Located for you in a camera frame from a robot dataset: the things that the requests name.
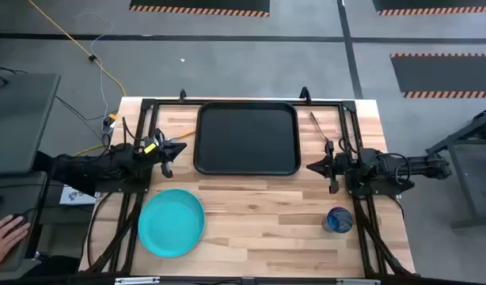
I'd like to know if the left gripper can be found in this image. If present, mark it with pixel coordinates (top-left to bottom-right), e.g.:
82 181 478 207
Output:
154 128 188 179

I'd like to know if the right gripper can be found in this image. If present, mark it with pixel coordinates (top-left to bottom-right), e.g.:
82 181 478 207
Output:
306 140 345 195

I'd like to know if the wooden handled spoon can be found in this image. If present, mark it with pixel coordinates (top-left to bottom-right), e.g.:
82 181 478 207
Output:
167 130 197 142

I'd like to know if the wooden handled fork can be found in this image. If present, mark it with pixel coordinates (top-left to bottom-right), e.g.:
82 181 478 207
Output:
309 112 332 143

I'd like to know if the blue swirl cup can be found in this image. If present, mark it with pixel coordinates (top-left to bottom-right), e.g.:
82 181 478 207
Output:
321 206 354 234

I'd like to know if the teal bowl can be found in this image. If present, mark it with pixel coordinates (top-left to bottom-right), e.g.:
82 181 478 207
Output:
138 188 207 259

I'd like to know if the black rectangular tray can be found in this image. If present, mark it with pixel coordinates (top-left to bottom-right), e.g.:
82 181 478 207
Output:
193 101 302 177

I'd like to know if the white printed paper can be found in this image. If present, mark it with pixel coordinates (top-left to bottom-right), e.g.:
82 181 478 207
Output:
59 184 97 206

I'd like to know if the black hazard striped floor mat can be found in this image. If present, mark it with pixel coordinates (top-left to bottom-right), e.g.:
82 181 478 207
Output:
389 52 486 99
372 0 486 17
128 0 271 18

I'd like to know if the grey desk top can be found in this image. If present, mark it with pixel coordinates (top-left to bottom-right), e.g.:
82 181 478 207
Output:
0 72 62 175

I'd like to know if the dark metal stand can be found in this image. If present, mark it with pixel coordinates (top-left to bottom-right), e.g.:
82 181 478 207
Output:
424 103 486 230

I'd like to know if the dark operator desk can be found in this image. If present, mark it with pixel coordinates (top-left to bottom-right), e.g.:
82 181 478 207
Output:
0 170 50 274

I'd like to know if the person's hand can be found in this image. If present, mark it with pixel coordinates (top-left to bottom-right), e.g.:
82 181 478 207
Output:
0 215 32 270

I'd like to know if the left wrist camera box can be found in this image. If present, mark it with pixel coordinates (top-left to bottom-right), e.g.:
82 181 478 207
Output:
141 137 159 159

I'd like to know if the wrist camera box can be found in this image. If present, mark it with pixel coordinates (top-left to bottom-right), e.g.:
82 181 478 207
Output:
141 137 159 159
341 154 357 177

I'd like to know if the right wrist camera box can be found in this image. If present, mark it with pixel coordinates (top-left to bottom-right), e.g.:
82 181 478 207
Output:
341 154 357 177

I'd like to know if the white floor cable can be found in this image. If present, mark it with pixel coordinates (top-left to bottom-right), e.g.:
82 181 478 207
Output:
72 11 113 120

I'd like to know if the black floor cable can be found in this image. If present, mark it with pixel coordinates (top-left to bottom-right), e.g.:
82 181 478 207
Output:
0 63 120 122

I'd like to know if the yellow floor cable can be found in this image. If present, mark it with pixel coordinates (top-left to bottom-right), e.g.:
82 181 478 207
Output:
28 0 127 158

